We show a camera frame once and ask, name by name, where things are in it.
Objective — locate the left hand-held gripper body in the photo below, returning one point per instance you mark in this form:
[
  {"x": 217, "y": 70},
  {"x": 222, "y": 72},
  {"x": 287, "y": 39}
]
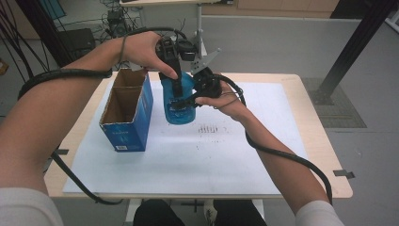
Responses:
[{"x": 171, "y": 50}]

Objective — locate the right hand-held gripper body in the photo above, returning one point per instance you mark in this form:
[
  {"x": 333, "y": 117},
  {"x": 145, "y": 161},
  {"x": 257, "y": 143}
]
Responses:
[{"x": 208, "y": 84}]

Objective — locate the blue cardboard box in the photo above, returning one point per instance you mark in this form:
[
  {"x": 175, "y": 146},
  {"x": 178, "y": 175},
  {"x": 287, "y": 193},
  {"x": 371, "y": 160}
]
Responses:
[{"x": 138, "y": 125}]

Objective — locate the person's right hand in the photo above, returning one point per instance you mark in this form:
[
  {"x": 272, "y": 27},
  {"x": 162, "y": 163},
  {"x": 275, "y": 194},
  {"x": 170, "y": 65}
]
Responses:
[{"x": 230, "y": 100}]

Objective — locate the person's left hand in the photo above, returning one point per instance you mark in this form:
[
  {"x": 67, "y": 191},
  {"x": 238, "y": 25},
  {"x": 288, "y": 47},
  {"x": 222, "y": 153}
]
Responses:
[{"x": 141, "y": 50}]

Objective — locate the white table with pole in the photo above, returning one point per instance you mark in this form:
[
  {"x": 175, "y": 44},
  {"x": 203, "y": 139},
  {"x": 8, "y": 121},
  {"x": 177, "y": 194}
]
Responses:
[{"x": 199, "y": 25}]

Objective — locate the white paper sheet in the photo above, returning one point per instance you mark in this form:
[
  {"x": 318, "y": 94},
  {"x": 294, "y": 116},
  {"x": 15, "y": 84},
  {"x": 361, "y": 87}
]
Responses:
[{"x": 188, "y": 163}]

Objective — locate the black power adapter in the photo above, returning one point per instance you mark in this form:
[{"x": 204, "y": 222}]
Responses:
[{"x": 115, "y": 22}]

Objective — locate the black box on floor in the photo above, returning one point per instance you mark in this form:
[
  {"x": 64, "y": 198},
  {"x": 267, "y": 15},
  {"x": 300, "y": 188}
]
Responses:
[{"x": 76, "y": 42}]

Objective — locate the wooden cabinet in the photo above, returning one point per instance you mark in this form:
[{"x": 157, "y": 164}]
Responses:
[{"x": 269, "y": 8}]

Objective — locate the person's left leg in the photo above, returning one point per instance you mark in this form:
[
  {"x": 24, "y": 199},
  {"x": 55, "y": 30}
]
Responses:
[{"x": 156, "y": 215}]

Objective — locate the person's leg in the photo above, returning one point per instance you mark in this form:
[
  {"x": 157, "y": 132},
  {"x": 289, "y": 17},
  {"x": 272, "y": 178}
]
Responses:
[
  {"x": 156, "y": 215},
  {"x": 240, "y": 215}
]

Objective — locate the person's right leg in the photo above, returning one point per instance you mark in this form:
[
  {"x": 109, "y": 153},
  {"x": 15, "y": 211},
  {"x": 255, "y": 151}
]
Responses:
[{"x": 240, "y": 215}]

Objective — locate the grey tape strip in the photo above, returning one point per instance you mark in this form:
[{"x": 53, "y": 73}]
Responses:
[
  {"x": 343, "y": 173},
  {"x": 62, "y": 151}
]

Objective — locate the white right shirt sleeve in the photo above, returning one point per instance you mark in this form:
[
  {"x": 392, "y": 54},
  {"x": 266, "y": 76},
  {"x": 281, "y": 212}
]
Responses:
[{"x": 318, "y": 216}]

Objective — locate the white shirt sleeve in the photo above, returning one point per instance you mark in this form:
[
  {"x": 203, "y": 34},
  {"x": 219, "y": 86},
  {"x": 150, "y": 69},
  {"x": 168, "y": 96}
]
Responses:
[
  {"x": 318, "y": 216},
  {"x": 28, "y": 208}
]

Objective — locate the white left shirt sleeve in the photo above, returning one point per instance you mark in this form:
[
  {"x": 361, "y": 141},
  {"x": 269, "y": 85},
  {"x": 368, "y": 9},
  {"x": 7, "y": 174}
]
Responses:
[{"x": 28, "y": 208}]

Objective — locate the black metal post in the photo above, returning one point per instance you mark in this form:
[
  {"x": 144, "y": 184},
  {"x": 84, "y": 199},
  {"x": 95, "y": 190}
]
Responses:
[{"x": 354, "y": 44}]

